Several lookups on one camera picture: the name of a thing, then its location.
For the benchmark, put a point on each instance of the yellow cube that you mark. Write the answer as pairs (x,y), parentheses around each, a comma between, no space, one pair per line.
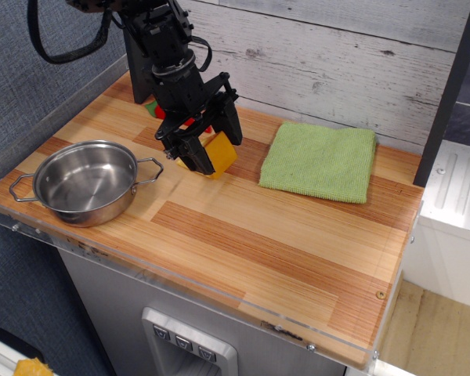
(220,152)

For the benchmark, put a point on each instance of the dark grey left post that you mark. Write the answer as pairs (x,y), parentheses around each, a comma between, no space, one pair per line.
(139,64)

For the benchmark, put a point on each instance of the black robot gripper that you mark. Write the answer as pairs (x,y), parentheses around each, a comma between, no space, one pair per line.
(210,104)

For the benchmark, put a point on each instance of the yellow black object bottom left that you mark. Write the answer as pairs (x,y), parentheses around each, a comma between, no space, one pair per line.
(32,367)

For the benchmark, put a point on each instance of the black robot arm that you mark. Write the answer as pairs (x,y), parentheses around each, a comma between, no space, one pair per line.
(167,70)

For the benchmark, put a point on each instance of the white toy sink unit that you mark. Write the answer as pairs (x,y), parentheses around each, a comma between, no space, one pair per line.
(438,257)

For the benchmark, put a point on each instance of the dark grey post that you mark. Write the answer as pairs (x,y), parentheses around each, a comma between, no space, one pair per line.
(139,64)
(436,135)

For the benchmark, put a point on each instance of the silver cabinet with dispenser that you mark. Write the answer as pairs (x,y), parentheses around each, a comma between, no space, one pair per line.
(180,325)

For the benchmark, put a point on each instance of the stainless steel pot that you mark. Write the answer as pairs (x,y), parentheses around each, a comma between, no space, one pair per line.
(88,183)

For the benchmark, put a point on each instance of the clear acrylic table guard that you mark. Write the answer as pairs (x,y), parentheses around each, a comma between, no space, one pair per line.
(141,270)

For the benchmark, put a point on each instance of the red toy chili pepper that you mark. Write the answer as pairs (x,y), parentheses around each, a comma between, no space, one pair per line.
(157,112)

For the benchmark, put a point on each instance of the green towel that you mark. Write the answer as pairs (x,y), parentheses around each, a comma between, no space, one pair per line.
(316,161)

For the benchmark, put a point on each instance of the dark grey right post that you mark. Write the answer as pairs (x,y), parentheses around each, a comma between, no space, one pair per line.
(436,135)

